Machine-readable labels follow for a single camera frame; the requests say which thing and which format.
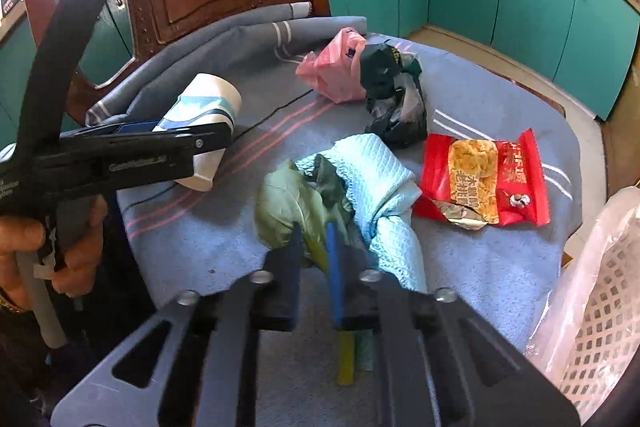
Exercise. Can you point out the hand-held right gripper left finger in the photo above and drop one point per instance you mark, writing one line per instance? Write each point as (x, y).
(282, 282)

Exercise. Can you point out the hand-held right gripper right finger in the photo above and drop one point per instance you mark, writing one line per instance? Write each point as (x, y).
(336, 277)

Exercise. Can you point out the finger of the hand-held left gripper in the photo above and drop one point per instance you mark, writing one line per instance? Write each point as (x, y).
(55, 67)
(210, 137)

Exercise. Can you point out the white paper cup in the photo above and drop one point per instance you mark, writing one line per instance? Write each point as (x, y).
(215, 94)

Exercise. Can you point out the green vegetable leaf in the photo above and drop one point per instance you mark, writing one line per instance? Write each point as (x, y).
(280, 207)

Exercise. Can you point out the light blue cloth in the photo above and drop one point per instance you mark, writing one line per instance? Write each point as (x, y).
(370, 177)

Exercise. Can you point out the white lattice plastic basket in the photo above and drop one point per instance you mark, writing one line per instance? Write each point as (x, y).
(600, 332)

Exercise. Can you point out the white lattice waste basket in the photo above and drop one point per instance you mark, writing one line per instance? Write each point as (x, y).
(605, 217)

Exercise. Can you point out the person's left hand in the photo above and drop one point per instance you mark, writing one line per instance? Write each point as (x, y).
(82, 252)

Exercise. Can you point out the blue striped blanket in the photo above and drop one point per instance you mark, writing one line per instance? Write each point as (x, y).
(475, 267)

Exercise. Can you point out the red snack wrapper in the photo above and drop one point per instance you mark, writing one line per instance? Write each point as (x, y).
(435, 177)

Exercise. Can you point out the pink plastic bag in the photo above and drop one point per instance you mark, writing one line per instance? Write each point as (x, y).
(335, 67)

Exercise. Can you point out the gold wristwatch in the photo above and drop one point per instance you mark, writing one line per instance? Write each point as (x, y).
(10, 302)

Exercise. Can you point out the grey plastic bag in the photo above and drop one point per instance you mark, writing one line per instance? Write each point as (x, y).
(400, 117)

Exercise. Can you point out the dark green wrapper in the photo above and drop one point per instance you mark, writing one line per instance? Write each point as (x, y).
(380, 67)

